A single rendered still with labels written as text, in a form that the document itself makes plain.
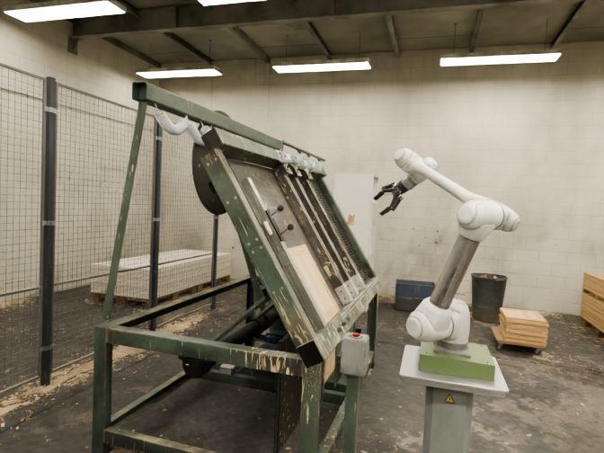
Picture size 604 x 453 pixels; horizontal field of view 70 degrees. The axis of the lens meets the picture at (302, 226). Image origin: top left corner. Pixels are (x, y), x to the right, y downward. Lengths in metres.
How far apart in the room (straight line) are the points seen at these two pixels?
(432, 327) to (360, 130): 6.12
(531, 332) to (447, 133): 3.74
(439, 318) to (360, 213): 4.40
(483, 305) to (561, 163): 2.69
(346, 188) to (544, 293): 3.70
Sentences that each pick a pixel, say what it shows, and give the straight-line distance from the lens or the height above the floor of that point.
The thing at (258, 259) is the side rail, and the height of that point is 1.27.
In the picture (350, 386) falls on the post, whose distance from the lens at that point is 2.28.
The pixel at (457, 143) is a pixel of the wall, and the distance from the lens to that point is 7.91.
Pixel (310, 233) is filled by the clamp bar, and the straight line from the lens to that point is 3.05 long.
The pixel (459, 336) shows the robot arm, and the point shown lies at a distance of 2.43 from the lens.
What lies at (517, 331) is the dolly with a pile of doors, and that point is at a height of 0.26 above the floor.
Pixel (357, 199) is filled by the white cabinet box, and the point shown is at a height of 1.68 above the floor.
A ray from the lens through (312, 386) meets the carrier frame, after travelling 2.30.
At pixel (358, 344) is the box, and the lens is 2.17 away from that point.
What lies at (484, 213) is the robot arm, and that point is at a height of 1.57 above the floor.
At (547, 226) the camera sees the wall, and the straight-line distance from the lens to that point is 8.02.
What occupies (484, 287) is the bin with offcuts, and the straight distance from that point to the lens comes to 6.82.
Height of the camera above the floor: 1.57
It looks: 3 degrees down
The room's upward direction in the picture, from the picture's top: 3 degrees clockwise
